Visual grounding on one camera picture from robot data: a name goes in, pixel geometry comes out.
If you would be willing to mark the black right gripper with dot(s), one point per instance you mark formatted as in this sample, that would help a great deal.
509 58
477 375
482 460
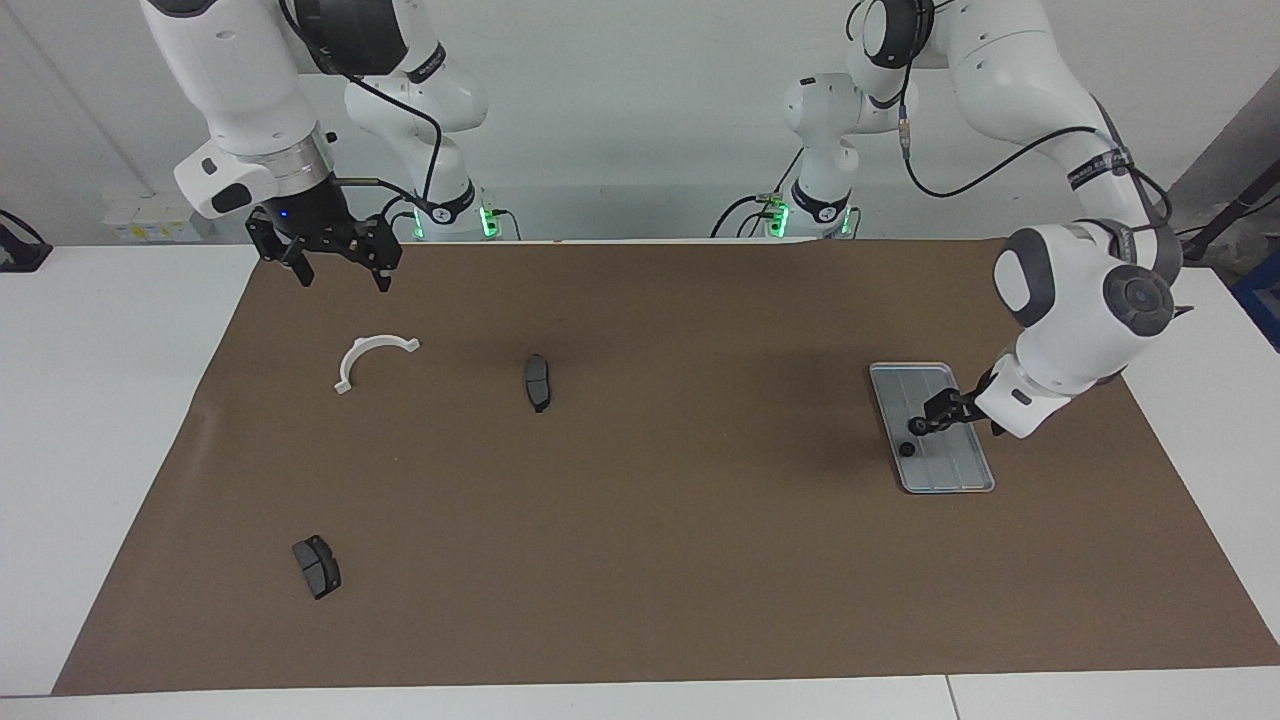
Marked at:
320 225

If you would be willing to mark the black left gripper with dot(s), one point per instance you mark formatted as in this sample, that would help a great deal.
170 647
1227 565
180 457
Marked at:
972 404

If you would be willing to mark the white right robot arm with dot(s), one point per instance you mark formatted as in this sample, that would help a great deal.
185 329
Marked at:
240 80

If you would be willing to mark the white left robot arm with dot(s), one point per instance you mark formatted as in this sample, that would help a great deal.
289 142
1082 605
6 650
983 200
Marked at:
1010 80

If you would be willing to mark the silver metal tray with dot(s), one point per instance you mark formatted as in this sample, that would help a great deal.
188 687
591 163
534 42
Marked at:
950 470

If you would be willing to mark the white cardboard box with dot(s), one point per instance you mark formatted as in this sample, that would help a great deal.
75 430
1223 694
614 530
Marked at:
150 215

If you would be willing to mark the long dark brake pad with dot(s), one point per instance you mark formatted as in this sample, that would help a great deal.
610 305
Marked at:
537 382

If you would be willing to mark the short dark brake pad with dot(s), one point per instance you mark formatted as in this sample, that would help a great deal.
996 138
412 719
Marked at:
318 570

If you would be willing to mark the black clamp device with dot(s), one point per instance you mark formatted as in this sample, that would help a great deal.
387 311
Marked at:
20 250

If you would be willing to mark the brown paper table mat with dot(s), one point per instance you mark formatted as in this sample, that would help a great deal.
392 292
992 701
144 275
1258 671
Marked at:
640 560

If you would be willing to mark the blue crate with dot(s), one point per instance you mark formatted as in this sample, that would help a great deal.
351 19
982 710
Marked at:
1262 300

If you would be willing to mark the black tripod stand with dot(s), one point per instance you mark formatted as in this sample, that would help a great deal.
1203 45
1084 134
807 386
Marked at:
1225 215

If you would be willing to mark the white curved plastic bracket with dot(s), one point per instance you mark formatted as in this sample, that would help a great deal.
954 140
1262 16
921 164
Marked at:
350 362

